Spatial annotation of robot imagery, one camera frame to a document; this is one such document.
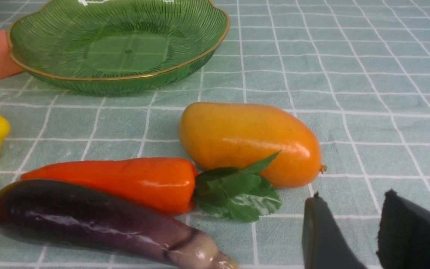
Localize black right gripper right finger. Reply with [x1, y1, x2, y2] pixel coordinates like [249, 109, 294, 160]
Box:
[377, 190, 430, 269]

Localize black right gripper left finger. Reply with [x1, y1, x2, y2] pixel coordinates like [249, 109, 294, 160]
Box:
[302, 192, 366, 269]

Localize orange carrot with leaves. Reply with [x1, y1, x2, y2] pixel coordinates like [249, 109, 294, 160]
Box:
[19, 154, 282, 223]

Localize orange yellow mango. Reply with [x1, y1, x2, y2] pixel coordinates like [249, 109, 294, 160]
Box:
[179, 102, 327, 189]

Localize green checkered tablecloth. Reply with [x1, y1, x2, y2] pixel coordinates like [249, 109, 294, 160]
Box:
[0, 0, 430, 269]

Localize purple eggplant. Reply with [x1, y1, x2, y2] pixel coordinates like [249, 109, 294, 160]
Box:
[0, 179, 239, 269]

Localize green glass leaf plate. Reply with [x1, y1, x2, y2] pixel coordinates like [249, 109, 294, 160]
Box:
[7, 0, 231, 96]

